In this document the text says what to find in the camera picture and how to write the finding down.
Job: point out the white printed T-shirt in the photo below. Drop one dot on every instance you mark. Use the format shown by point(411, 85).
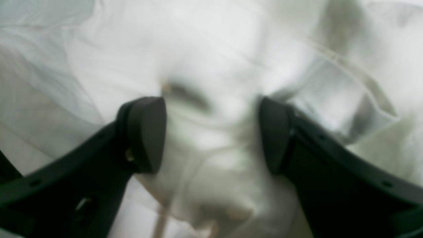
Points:
point(353, 67)

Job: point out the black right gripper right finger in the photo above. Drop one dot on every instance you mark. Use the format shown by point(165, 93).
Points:
point(342, 195)

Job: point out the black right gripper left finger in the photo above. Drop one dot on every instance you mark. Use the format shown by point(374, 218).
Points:
point(79, 195)

